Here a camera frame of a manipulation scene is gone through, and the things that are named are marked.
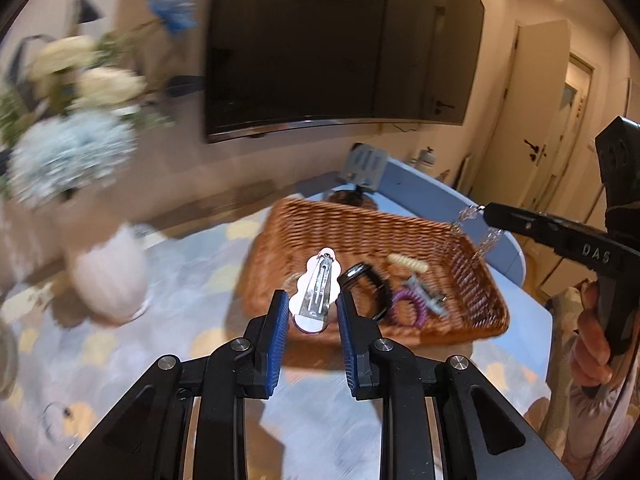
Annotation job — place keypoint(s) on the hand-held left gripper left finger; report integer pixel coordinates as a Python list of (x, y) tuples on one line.
[(277, 340)]

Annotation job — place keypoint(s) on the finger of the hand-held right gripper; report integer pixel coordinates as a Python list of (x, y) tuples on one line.
[(530, 225)]

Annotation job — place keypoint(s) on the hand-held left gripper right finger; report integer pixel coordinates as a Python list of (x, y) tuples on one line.
[(350, 345)]

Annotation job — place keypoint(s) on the black wristwatch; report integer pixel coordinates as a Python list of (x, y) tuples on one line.
[(372, 290)]

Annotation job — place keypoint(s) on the silver snap hair clip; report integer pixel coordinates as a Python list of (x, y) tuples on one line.
[(315, 290)]

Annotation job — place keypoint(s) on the white pearl scrunchie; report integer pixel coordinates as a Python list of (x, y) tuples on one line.
[(407, 262)]

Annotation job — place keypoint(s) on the brown wicker basket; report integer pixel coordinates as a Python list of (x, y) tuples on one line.
[(295, 240)]

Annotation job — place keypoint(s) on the person's right forearm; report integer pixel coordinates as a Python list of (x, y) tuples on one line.
[(595, 435)]

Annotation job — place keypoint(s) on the person's right hand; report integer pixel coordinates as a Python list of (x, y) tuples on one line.
[(592, 350)]

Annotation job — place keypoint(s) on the wood framed door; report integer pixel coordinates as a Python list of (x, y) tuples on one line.
[(575, 120)]

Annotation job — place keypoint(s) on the small white device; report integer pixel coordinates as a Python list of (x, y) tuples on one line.
[(425, 157)]

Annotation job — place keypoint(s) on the white door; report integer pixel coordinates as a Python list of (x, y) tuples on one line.
[(535, 100)]

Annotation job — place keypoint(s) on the grey metal stand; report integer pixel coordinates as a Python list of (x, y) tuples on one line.
[(362, 165)]

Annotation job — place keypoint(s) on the white ribbed vase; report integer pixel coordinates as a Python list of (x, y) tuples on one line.
[(110, 280)]

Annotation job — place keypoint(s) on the silver bangle with dark bead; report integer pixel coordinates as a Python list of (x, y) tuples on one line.
[(67, 412)]

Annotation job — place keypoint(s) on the black television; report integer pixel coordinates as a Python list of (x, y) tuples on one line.
[(340, 45)]

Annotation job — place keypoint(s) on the clear glass vase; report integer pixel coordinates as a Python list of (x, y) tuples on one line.
[(6, 360)]

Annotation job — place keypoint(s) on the blue and white flower bouquet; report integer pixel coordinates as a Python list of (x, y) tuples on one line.
[(70, 150)]

